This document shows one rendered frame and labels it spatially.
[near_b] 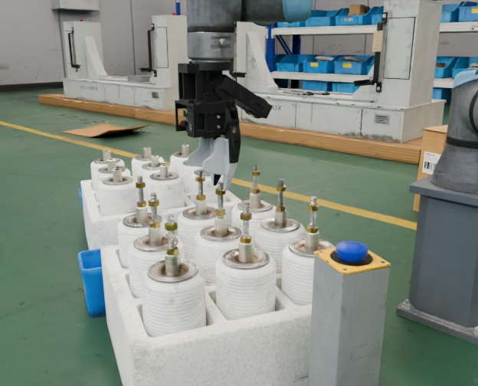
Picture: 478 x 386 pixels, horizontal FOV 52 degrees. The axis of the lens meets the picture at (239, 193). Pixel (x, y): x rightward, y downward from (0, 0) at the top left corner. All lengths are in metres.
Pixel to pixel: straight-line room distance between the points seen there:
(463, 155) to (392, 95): 1.76
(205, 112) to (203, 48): 0.10
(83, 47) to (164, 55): 1.36
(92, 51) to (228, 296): 4.50
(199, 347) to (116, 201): 0.58
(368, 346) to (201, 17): 0.52
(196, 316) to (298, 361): 0.18
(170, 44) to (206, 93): 3.18
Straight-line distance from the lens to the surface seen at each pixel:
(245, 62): 3.49
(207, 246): 0.84
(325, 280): 0.64
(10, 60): 7.22
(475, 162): 1.04
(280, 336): 0.77
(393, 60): 2.77
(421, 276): 1.12
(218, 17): 0.77
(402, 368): 1.01
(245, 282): 0.74
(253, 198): 1.01
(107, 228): 1.20
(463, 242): 1.06
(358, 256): 0.63
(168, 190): 1.23
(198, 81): 0.78
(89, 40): 5.17
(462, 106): 1.03
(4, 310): 1.25
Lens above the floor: 0.57
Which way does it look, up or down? 17 degrees down
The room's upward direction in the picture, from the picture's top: straight up
